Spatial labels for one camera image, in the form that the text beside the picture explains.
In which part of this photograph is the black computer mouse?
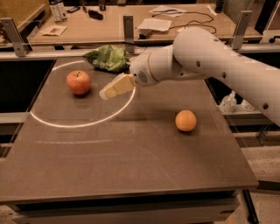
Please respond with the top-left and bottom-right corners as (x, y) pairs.
(88, 10), (103, 20)

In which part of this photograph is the metal bracket post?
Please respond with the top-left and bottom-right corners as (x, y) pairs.
(122, 15), (134, 53)
(229, 10), (252, 50)
(1, 17), (29, 57)

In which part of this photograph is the orange fruit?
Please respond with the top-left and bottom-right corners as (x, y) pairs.
(175, 110), (197, 132)

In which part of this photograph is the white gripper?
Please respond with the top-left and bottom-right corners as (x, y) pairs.
(99, 45), (205, 100)

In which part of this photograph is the white bottle on desk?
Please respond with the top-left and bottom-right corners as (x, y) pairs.
(49, 0), (67, 23)

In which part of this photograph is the brown paper envelope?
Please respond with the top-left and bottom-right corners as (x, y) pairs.
(40, 24), (67, 37)

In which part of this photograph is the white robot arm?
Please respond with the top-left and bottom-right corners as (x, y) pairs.
(99, 27), (280, 125)

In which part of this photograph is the red apple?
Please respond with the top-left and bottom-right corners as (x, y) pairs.
(66, 70), (91, 95)

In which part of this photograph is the white paper sheet centre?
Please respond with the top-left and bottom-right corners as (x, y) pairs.
(137, 18), (172, 32)

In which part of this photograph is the left metal bracket post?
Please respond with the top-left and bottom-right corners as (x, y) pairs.
(1, 17), (29, 57)

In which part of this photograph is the black phone on desk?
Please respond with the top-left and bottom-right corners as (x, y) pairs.
(66, 6), (81, 13)

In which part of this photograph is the wooden background desk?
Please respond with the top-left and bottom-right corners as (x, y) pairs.
(27, 3), (262, 47)

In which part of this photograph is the right metal bracket post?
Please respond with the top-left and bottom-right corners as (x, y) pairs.
(229, 10), (252, 50)

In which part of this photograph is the white papers far desk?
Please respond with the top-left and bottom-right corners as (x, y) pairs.
(150, 5), (186, 18)

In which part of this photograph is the black cable on desk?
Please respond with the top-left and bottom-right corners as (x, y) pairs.
(151, 9), (217, 35)

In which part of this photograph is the middle metal bracket post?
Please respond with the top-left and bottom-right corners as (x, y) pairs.
(122, 15), (134, 53)

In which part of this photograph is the clear plastic bottle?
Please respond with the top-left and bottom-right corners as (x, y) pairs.
(219, 91), (237, 114)

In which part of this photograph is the green chip bag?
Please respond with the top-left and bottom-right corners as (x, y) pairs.
(83, 45), (131, 73)

